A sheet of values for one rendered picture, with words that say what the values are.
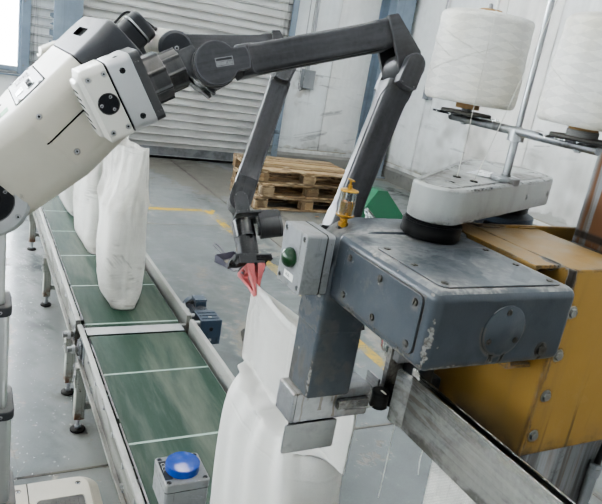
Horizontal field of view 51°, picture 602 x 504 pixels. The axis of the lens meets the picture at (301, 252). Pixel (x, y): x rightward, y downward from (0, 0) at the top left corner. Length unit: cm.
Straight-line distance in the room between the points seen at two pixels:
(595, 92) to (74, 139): 88
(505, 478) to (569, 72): 56
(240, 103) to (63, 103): 768
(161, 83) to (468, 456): 76
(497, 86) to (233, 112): 783
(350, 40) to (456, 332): 67
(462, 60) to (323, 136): 847
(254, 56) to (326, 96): 835
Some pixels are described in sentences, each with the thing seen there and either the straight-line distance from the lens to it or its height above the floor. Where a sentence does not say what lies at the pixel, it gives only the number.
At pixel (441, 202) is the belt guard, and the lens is 93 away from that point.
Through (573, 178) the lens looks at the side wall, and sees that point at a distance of 727.
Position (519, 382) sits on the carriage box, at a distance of 105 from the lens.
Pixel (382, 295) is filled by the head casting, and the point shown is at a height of 129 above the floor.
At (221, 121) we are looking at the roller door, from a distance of 883.
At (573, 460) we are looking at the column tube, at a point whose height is 94.
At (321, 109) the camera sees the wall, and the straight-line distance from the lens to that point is 949.
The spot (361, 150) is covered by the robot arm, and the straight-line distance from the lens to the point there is 124.
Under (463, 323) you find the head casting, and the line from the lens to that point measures 77.
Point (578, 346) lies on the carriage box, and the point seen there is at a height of 121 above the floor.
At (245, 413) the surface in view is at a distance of 146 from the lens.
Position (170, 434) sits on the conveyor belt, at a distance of 210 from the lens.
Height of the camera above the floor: 156
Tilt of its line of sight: 17 degrees down
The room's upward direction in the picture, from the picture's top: 10 degrees clockwise
